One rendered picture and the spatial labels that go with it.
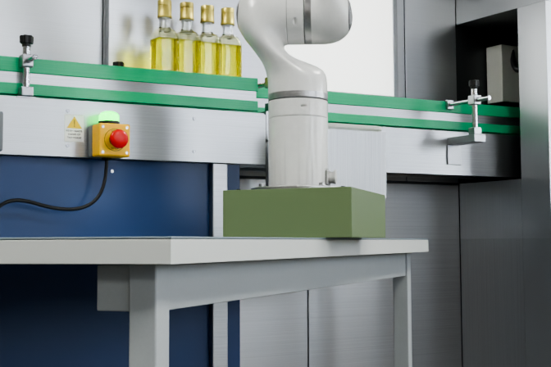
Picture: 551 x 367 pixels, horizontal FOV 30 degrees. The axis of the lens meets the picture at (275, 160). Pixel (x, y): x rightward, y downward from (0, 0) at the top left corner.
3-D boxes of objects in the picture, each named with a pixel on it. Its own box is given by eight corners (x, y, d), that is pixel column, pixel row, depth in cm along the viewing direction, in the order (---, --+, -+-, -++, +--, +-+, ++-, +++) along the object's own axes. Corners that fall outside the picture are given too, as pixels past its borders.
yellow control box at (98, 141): (117, 160, 225) (118, 127, 225) (131, 158, 218) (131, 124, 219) (87, 160, 221) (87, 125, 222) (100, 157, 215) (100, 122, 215)
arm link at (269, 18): (327, 96, 201) (325, -23, 204) (233, 97, 202) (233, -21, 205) (328, 106, 213) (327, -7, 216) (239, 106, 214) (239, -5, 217)
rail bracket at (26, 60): (33, 99, 218) (34, 37, 219) (43, 95, 212) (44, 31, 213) (14, 98, 216) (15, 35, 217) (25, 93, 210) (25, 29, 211)
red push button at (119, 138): (123, 131, 219) (129, 129, 216) (123, 149, 219) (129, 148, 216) (105, 129, 217) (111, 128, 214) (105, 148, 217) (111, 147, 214)
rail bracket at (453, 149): (456, 165, 289) (454, 86, 291) (498, 160, 274) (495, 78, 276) (443, 165, 286) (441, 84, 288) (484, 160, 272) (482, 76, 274)
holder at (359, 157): (321, 202, 263) (321, 142, 264) (386, 198, 239) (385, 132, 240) (263, 201, 254) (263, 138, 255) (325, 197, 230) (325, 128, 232)
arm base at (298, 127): (353, 195, 213) (352, 106, 214) (335, 189, 194) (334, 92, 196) (265, 197, 217) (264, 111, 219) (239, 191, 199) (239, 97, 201)
